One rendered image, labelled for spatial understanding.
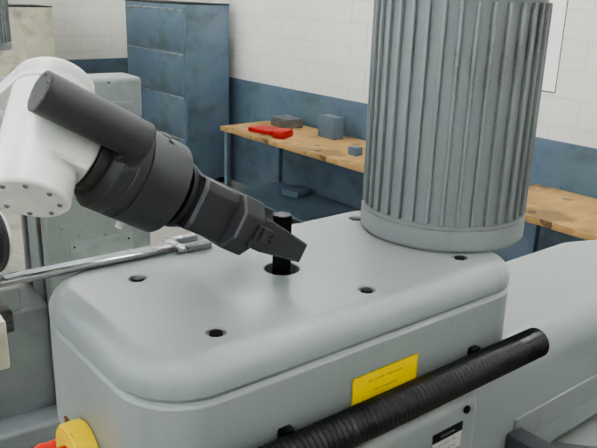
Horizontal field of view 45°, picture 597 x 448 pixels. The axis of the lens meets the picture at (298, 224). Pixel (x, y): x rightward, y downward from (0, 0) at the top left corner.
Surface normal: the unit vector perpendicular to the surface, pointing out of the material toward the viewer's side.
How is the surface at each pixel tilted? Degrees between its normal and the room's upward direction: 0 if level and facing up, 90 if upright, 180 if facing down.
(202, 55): 90
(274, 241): 90
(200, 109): 90
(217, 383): 81
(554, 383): 90
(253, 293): 0
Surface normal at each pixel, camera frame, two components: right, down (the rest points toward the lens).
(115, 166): -0.07, -0.09
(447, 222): -0.16, 0.30
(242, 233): 0.57, 0.27
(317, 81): -0.78, 0.17
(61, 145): 0.71, -0.27
